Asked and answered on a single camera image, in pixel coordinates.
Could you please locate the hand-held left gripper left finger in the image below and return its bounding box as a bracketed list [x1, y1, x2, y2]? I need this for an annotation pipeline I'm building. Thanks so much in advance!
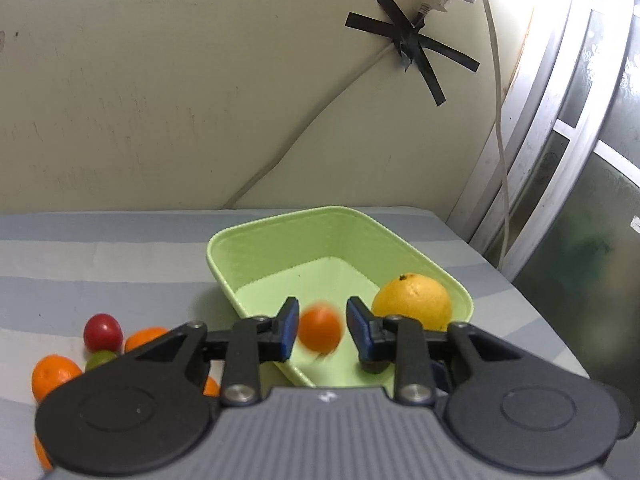
[120, 296, 301, 407]

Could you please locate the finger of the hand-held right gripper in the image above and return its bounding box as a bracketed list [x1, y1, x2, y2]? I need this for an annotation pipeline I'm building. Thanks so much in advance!
[431, 360, 453, 391]

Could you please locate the black tape cross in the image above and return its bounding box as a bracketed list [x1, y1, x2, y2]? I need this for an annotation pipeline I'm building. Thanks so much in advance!
[345, 0, 481, 107]

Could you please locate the blue striped bed sheet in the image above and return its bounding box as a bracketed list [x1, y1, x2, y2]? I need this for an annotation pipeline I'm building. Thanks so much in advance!
[0, 206, 593, 480]

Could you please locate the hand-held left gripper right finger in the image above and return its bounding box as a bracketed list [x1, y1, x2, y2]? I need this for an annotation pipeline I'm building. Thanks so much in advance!
[346, 296, 526, 406]

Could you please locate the red tomato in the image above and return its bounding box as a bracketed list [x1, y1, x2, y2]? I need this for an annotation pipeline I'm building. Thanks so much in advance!
[83, 313, 123, 353]

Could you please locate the thin beige wall cable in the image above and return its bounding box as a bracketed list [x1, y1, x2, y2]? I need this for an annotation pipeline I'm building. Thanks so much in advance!
[222, 42, 401, 209]

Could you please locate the small orange tangerine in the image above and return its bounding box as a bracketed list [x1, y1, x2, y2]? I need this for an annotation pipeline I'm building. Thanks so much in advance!
[298, 302, 343, 356]
[33, 434, 54, 471]
[31, 354, 83, 403]
[124, 327, 170, 353]

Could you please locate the thick white power cable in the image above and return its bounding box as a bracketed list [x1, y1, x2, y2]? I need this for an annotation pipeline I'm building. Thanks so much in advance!
[475, 0, 513, 268]

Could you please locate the aluminium sliding window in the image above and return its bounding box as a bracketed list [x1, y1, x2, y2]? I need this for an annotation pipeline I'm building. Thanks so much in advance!
[446, 0, 640, 411]

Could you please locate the green tomato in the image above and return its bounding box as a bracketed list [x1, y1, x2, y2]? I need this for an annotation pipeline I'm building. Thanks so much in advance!
[85, 351, 118, 372]

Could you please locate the green plastic basket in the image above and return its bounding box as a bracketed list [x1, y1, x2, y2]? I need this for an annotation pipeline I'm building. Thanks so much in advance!
[206, 205, 474, 388]

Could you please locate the large yellow orange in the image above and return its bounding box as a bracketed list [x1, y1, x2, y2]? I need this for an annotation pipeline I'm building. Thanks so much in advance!
[371, 272, 452, 332]

